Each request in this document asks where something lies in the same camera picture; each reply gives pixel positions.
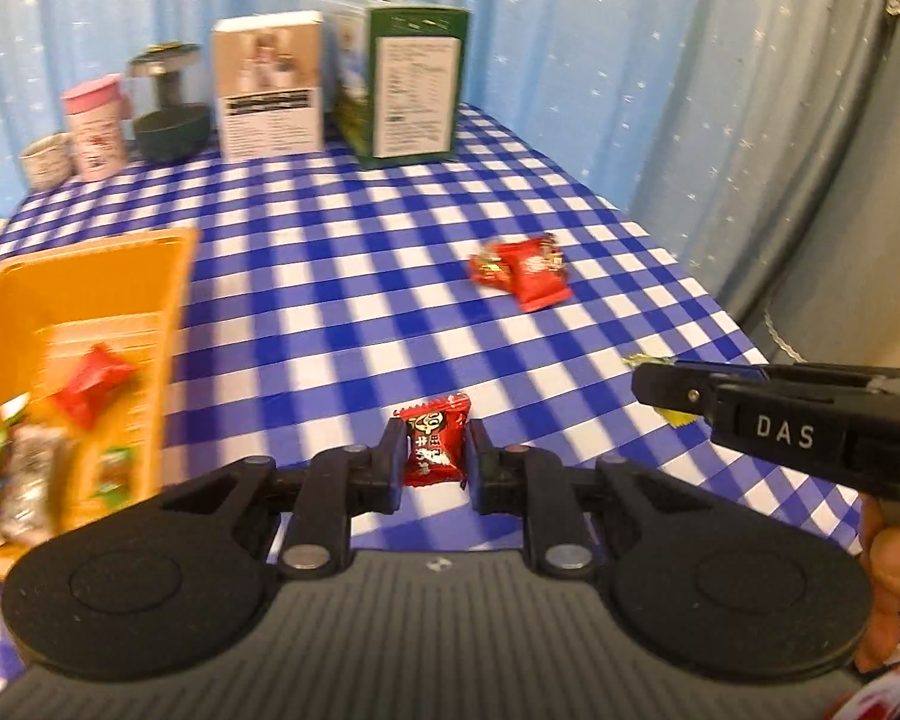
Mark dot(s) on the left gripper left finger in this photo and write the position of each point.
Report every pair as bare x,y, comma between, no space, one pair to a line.
182,576

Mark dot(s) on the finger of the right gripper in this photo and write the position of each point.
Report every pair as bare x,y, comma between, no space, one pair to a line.
683,388

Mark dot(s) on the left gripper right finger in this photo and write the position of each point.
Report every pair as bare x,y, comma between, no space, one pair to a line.
710,585

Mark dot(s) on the large red candy packet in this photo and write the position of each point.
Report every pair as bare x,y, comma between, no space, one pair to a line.
538,276

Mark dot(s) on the small red gold candy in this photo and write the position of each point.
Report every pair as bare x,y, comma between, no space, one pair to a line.
488,268

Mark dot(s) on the dark red printed snack packet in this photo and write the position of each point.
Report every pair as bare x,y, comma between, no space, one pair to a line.
436,440

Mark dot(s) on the person's right hand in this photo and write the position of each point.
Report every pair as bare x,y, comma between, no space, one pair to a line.
881,560

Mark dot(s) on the grey lace-trimmed cover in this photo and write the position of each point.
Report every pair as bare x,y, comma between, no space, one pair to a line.
839,298

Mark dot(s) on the silver foil snack in tray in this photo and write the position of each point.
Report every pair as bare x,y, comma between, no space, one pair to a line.
27,501

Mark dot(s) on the orange plastic tray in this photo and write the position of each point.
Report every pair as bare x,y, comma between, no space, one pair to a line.
86,339

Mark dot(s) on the blue white checkered tablecloth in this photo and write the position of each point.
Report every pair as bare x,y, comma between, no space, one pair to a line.
324,296

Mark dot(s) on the blue star curtain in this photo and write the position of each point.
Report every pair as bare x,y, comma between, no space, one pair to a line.
713,122

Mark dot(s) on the green carton box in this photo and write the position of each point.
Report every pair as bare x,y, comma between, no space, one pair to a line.
398,66

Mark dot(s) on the small patterned ceramic cup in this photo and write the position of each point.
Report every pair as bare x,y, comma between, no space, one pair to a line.
47,162

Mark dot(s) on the dark green glass humidifier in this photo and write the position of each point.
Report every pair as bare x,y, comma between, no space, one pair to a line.
172,113

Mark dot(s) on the pink cartoon tumbler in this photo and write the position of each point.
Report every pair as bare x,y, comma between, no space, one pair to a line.
94,113

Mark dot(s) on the white beige product box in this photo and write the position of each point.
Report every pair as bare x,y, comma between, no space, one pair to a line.
268,84

